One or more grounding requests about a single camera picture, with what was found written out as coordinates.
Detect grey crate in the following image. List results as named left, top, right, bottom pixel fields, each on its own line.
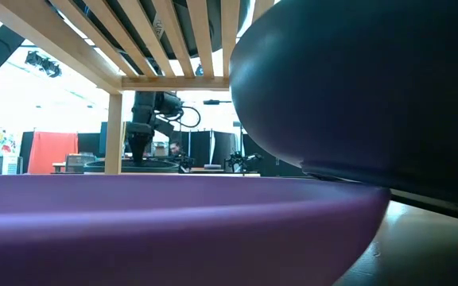
left=64, top=153, right=97, bottom=174

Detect small dark teal plate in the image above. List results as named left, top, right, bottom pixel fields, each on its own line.
left=83, top=159, right=180, bottom=174

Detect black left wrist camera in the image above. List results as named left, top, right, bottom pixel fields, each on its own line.
left=155, top=91, right=185, bottom=119

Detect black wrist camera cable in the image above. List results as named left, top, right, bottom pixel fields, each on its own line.
left=155, top=105, right=202, bottom=129

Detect red fabric panel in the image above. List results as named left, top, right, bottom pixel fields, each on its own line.
left=28, top=131, right=80, bottom=175

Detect purple plate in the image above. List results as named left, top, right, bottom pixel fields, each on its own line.
left=0, top=173, right=392, bottom=286

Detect wooden slatted shelf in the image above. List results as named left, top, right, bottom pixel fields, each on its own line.
left=0, top=0, right=278, bottom=176

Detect dark blue bowl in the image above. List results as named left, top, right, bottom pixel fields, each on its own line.
left=228, top=0, right=458, bottom=226

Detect black overhead camera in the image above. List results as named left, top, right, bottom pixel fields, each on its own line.
left=24, top=50, right=62, bottom=79

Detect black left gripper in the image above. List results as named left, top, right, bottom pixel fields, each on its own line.
left=125, top=121, right=155, bottom=164

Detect black partition curtain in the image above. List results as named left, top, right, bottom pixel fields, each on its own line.
left=188, top=130, right=238, bottom=168
left=243, top=133, right=305, bottom=178

